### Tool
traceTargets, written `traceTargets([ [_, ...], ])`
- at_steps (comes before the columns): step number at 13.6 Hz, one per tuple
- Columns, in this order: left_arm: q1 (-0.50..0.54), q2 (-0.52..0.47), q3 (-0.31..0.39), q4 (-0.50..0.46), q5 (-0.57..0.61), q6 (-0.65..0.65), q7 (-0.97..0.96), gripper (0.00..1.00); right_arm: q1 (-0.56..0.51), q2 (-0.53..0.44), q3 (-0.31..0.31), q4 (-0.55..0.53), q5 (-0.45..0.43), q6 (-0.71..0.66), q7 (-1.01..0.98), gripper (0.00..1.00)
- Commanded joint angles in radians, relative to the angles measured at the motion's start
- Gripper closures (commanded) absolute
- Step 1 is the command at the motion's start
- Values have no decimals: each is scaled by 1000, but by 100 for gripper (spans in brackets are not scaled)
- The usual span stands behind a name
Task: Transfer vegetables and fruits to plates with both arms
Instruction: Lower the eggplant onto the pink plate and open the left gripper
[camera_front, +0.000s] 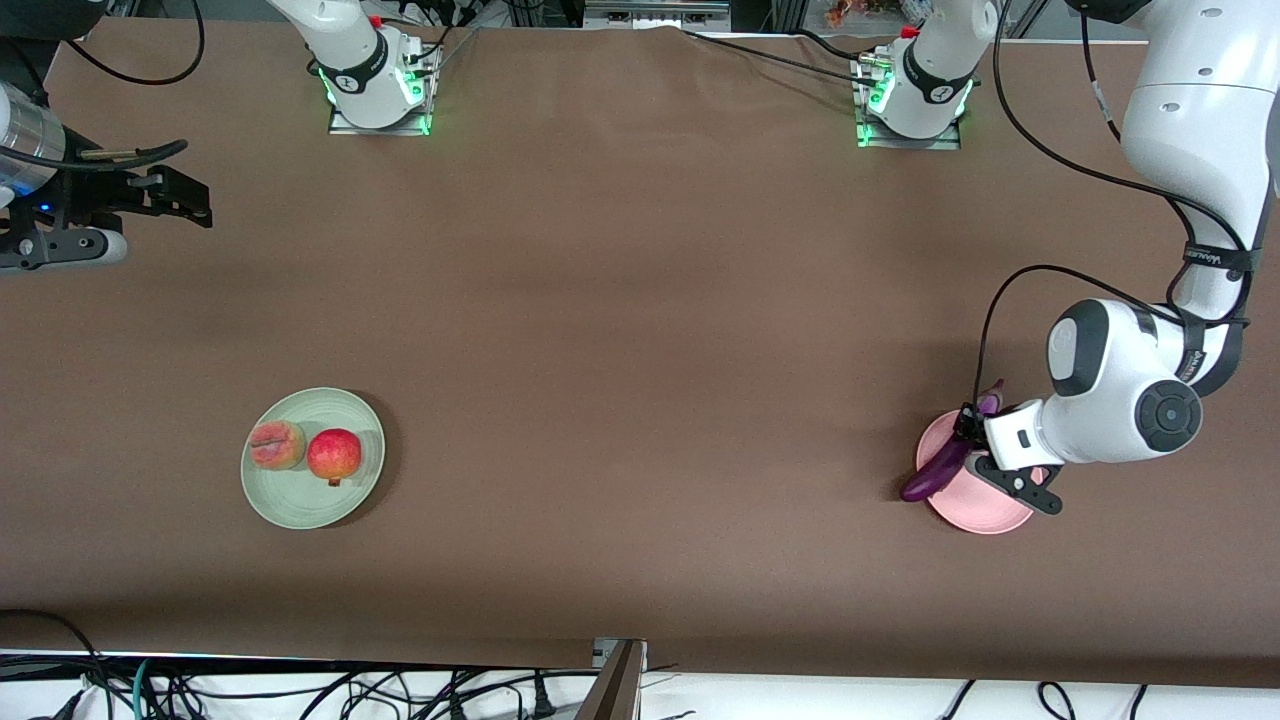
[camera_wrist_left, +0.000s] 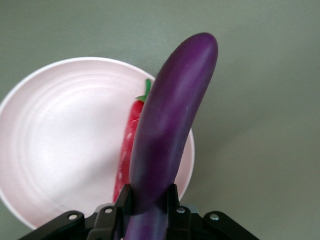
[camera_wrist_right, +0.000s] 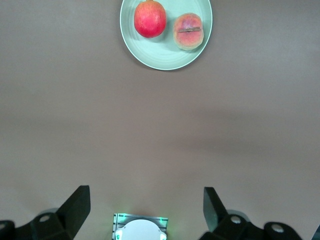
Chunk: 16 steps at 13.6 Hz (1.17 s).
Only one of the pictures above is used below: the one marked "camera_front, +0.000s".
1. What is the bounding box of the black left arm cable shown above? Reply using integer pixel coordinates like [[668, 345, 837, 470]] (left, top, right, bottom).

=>
[[972, 0, 1257, 411]]

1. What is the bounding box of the brown table cover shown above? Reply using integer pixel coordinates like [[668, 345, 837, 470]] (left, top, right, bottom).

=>
[[0, 15, 1280, 691]]

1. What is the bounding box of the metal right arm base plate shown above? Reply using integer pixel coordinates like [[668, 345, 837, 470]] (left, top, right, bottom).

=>
[[327, 40, 434, 137]]

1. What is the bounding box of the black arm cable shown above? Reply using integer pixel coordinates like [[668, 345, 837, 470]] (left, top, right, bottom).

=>
[[972, 0, 1257, 411], [0, 0, 206, 201]]

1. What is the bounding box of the pink plate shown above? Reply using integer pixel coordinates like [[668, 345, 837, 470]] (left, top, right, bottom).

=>
[[915, 408, 1041, 536]]

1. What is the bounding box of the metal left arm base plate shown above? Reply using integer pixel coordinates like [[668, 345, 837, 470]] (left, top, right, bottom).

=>
[[854, 55, 964, 152]]

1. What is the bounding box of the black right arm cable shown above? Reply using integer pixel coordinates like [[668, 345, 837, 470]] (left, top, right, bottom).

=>
[[0, 0, 206, 201]]

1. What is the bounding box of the peach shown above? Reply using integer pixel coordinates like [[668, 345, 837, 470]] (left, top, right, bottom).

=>
[[248, 420, 307, 472]]

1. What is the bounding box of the metal post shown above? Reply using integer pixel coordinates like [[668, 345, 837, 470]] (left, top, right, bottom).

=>
[[575, 638, 648, 720]]

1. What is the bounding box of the thick black cable loop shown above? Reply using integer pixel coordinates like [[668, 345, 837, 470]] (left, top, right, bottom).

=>
[[0, 608, 106, 720]]

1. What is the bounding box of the green plate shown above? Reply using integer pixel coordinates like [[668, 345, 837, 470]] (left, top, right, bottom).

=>
[[240, 387, 387, 531]]

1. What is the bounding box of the grey metal frame rail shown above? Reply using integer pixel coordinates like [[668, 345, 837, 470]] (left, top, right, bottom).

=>
[[583, 0, 733, 30]]

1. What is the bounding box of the red pomegranate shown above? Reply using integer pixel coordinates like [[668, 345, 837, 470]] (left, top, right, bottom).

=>
[[307, 428, 364, 489]]

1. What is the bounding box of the purple eggplant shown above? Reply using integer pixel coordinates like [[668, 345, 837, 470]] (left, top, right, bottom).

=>
[[899, 379, 1007, 504]]

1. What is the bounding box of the black cable on table cover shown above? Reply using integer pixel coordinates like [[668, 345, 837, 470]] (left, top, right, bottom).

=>
[[683, 28, 886, 81]]

